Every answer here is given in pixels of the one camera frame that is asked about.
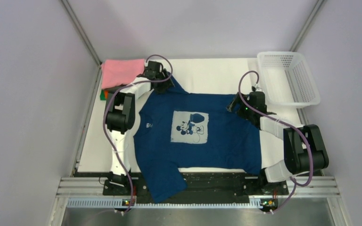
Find green folded t shirt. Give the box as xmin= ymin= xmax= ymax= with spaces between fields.
xmin=99 ymin=90 xmax=106 ymax=101

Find white slotted cable duct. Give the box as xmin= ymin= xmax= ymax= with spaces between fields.
xmin=66 ymin=197 xmax=263 ymax=209

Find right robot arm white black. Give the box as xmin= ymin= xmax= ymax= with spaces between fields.
xmin=226 ymin=91 xmax=329 ymax=194

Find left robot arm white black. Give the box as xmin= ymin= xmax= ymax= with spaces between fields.
xmin=102 ymin=59 xmax=173 ymax=195

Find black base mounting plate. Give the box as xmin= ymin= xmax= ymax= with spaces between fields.
xmin=102 ymin=172 xmax=289 ymax=204

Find pink folded t shirt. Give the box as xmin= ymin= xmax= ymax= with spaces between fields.
xmin=101 ymin=59 xmax=144 ymax=89

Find white plastic basket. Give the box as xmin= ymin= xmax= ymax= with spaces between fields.
xmin=257 ymin=51 xmax=321 ymax=108

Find dark blue t shirt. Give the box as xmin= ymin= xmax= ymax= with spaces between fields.
xmin=133 ymin=81 xmax=262 ymax=203

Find aluminium frame rail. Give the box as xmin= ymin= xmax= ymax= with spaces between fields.
xmin=56 ymin=176 xmax=340 ymax=198

